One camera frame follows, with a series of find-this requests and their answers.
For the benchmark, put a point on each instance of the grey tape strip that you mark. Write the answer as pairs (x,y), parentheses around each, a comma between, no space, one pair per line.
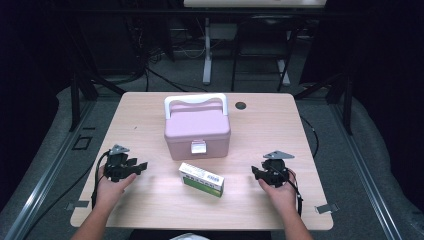
(327,208)
(77,205)

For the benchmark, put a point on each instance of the black table grommet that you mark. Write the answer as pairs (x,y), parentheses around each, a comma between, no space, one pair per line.
(240,105)

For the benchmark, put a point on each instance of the person's right hand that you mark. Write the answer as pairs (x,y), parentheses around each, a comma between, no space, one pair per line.
(283,196)

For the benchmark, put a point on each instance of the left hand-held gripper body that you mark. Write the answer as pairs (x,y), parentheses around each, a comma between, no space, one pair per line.
(116,166)

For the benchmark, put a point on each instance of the person's left hand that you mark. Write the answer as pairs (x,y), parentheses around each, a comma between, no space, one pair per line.
(108,193)

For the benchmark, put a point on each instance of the aluminium floor rail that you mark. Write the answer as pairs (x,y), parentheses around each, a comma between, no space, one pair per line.
(50,170)
(363,173)

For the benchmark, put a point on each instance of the person's white garment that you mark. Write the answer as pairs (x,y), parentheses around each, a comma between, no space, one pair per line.
(190,236)

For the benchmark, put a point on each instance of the black metal stand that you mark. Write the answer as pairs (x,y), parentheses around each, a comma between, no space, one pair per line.
(348,103)
(75,100)

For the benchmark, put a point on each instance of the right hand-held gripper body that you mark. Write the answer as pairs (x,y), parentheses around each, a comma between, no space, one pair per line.
(275,173)

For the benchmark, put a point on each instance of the white green medicine box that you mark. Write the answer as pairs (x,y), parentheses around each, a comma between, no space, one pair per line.
(201,180)

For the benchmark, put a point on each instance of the pink plastic box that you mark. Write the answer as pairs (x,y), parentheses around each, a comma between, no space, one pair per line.
(196,128)

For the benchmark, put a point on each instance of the white desk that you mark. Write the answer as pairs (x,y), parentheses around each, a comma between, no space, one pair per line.
(207,50)

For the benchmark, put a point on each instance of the black chair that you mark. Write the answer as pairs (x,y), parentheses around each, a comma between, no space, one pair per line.
(260,36)

